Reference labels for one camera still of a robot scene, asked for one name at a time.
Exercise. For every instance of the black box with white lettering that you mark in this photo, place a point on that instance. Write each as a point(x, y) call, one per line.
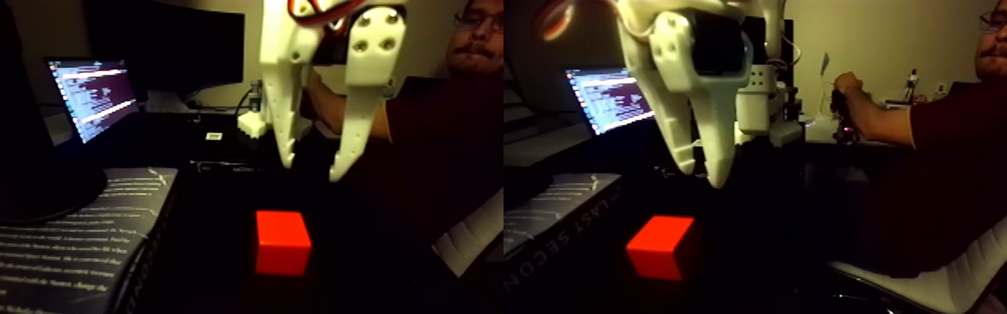
point(240, 167)

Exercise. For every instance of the black wide monitor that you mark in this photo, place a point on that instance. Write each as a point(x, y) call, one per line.
point(161, 44)

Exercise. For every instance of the white chair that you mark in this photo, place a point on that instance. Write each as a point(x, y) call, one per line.
point(951, 285)

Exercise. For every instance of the white papers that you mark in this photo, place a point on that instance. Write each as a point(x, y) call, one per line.
point(166, 101)

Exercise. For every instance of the small figurine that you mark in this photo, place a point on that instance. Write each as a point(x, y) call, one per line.
point(911, 85)

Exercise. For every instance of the dark leader arm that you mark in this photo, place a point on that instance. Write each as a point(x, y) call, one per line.
point(844, 128)

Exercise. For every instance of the black book with white text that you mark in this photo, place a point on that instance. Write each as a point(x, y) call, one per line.
point(48, 254)

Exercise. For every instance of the person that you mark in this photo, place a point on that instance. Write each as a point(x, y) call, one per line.
point(977, 149)

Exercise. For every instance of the person's hand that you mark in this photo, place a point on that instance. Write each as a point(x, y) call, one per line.
point(850, 92)

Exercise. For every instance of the open laptop with lit screen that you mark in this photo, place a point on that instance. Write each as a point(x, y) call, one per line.
point(96, 92)

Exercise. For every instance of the small white card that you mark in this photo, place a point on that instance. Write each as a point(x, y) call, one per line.
point(214, 136)

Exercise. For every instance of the red cube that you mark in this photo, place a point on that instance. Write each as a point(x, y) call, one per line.
point(282, 235)

